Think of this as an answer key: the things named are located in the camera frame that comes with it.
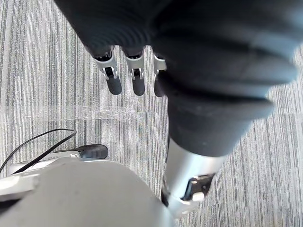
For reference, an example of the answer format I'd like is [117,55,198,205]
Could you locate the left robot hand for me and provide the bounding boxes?
[53,0,299,218]

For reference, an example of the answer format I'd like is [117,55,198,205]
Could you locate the dark robot foot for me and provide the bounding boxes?
[55,144,109,160]

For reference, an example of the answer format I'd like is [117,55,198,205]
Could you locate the silver robot leg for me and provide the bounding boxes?
[0,151,177,227]

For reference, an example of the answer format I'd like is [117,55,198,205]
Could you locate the black cable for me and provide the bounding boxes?
[0,128,77,173]

